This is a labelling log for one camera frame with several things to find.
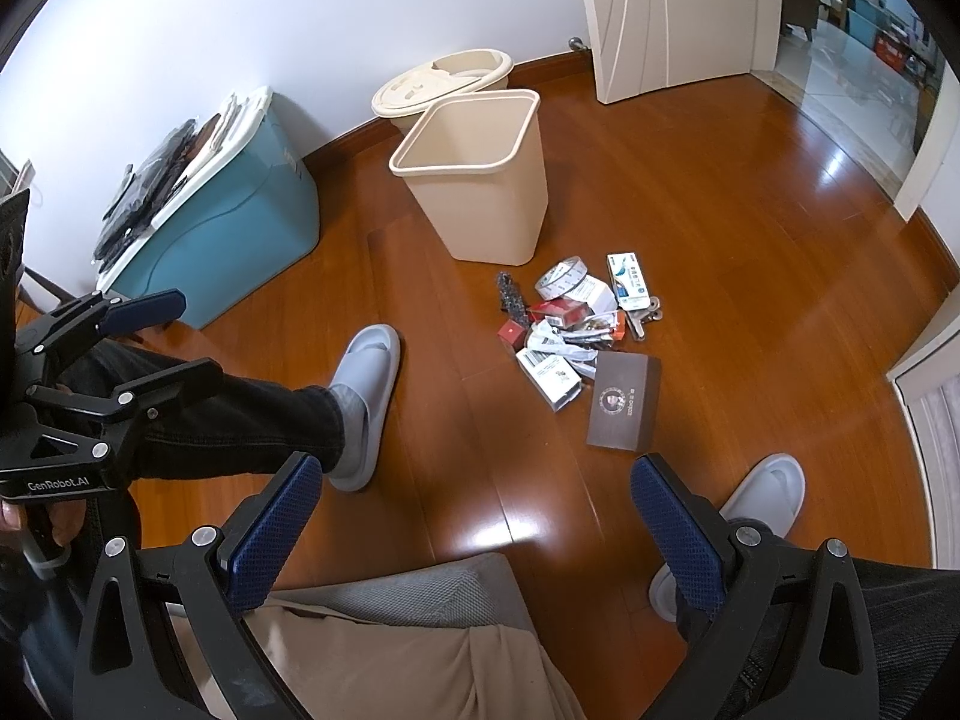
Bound cream round lidded bucket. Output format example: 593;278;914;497
371;49;514;133

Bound white blue medicine box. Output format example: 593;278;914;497
605;252;652;312

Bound red small packet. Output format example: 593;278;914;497
529;298;592;330

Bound blue plastic storage box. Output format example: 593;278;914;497
107;98;320;328

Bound black patterned strip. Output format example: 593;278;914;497
494;271;530;328

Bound white storage box lid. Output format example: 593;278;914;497
96;86;274;293

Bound left grey slipper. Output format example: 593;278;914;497
329;323;402;493

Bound beige plastic trash bin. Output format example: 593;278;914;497
389;88;548;266

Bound white cabinet edge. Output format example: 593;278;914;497
887;289;960;569

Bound person's left hand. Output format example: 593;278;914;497
2;499;86;548

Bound white printed carton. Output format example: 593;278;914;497
514;348;583;411

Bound black folded clothes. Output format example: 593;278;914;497
93;119;197;262

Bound grey slipper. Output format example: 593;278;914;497
647;454;807;622
329;323;402;493

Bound white orange snack wrapper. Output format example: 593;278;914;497
558;310;626;346

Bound white door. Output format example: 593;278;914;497
583;0;782;104

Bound right grey slipper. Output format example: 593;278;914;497
647;454;807;622

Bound white tape roll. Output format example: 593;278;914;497
535;255;589;301

